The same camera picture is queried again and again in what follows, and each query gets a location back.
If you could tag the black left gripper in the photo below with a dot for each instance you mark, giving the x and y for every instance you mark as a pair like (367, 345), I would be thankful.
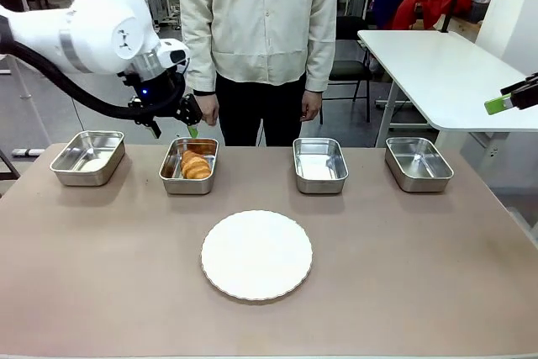
(157, 92)

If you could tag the golden brown croissant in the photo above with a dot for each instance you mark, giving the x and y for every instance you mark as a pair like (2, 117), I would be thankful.
(194, 165)

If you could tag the person right forearm cream sleeve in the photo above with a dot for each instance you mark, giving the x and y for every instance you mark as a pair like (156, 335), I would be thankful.
(201, 62)

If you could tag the person left forearm cream sleeve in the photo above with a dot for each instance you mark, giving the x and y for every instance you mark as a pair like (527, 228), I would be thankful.
(320, 62)

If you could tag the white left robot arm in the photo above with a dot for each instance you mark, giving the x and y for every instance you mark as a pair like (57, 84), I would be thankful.
(101, 10)

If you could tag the rectangular steel container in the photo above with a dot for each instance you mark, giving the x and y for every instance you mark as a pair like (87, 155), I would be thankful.
(320, 165)
(418, 163)
(168, 180)
(88, 157)

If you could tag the person right hand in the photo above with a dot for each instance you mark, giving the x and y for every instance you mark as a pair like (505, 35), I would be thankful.
(210, 107)

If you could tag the person left hand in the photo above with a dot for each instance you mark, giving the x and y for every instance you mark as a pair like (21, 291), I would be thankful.
(311, 103)

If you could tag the black wristband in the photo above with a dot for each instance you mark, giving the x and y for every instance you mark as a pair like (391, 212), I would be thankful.
(206, 91)

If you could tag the large white side table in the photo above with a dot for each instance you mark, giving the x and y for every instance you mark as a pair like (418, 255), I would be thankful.
(441, 73)

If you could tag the black trousers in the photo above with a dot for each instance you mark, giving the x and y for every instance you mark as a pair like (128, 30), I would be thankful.
(252, 111)

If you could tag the grey storage basket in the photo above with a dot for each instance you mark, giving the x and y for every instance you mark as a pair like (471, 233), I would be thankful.
(476, 10)

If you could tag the person torso cream shirt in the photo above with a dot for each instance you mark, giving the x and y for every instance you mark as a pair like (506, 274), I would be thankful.
(260, 14)

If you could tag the white power strip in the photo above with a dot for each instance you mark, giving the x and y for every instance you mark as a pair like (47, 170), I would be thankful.
(28, 151)

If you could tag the black folding chair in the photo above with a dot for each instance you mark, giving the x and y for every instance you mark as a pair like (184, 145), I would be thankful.
(349, 69)

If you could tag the white scalloped plate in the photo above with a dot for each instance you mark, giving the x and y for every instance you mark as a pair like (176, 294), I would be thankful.
(256, 256)

